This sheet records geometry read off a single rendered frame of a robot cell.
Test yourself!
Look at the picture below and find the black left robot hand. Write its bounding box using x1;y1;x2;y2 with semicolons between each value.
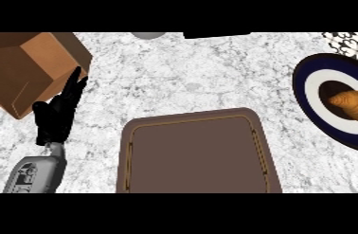
31;65;90;147

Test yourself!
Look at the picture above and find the brown rectangular tray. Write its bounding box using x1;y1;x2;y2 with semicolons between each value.
115;107;285;194

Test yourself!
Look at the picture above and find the navy and white plate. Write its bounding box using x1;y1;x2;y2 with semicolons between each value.
291;52;358;151

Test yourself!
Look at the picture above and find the golden brown croissant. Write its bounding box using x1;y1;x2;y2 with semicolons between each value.
327;90;358;120

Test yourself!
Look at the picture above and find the brown wooden box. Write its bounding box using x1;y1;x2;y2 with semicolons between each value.
0;31;95;120

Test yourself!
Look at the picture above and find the grey round object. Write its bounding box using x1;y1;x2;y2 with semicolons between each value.
130;31;168;41

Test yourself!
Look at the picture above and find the black flat object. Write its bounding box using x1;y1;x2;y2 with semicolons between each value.
182;31;254;40

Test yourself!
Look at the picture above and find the black and white patterned object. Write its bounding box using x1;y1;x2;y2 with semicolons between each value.
322;31;358;59

